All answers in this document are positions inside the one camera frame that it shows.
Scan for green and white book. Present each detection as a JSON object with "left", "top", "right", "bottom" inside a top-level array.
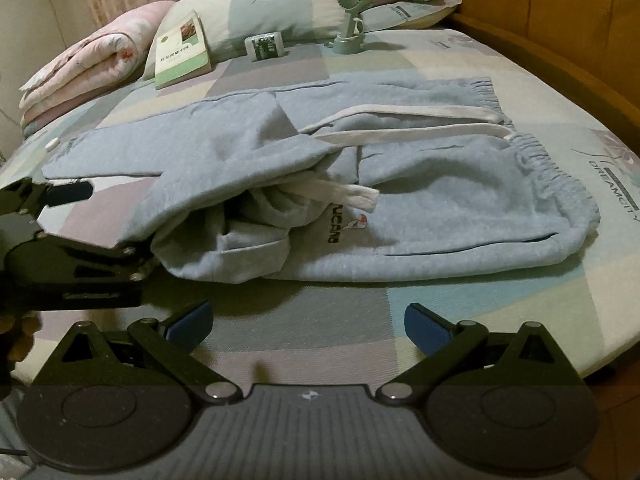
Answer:
[{"left": 154, "top": 10, "right": 213, "bottom": 91}]

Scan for light grey sweatpants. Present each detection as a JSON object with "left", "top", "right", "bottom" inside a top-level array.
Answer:
[{"left": 42, "top": 76, "right": 601, "bottom": 282}]

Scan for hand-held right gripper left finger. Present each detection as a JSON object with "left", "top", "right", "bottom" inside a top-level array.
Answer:
[{"left": 50, "top": 300, "right": 242, "bottom": 404}]

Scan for large patchwork pillow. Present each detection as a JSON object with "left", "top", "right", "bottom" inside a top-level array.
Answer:
[{"left": 145, "top": 0, "right": 396, "bottom": 81}]

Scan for small printed box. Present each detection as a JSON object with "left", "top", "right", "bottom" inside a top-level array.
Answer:
[{"left": 244, "top": 32, "right": 287, "bottom": 61}]

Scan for pink folded quilt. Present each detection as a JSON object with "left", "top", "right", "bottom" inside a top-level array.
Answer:
[{"left": 20, "top": 1, "right": 176, "bottom": 128}]

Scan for person's left hand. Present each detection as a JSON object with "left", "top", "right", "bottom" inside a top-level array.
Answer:
[{"left": 0, "top": 310, "right": 43, "bottom": 376}]

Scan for wooden headboard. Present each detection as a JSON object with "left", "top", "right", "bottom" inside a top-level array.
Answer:
[{"left": 395, "top": 0, "right": 640, "bottom": 126}]

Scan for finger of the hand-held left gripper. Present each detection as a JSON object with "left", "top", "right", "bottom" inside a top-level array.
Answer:
[
  {"left": 0, "top": 177, "right": 94, "bottom": 227},
  {"left": 10, "top": 234, "right": 157, "bottom": 281}
]

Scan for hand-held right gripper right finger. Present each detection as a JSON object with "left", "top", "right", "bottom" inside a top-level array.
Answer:
[{"left": 376, "top": 302, "right": 583, "bottom": 405}]

